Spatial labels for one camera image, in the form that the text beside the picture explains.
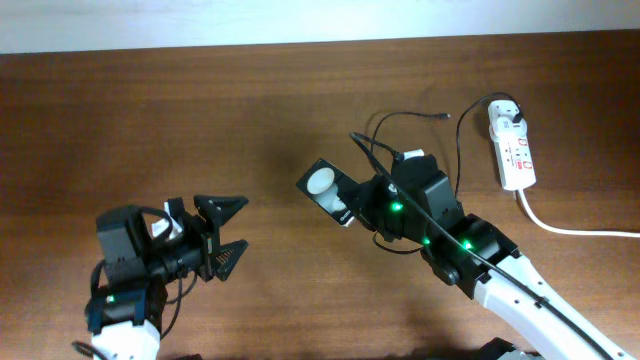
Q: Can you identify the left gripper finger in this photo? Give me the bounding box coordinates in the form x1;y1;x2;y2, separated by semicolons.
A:
194;195;249;231
210;239;249;281

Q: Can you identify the black smartphone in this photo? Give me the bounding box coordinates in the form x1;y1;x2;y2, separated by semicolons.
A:
296;158;358;227

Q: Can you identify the black charging cable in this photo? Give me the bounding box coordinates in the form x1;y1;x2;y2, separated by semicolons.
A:
368;91;525;201

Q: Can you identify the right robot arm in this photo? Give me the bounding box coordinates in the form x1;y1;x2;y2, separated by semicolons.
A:
345;156;630;359

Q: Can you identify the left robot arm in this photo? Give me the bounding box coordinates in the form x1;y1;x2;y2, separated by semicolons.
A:
72;195;249;359

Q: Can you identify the white charger plug adapter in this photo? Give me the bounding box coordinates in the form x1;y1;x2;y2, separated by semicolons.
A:
488;100;527;142

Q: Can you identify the white power strip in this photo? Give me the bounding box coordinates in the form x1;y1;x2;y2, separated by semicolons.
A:
487;99;538;192

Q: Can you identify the white power strip cord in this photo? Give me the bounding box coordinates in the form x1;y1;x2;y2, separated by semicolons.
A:
514;188;640;239

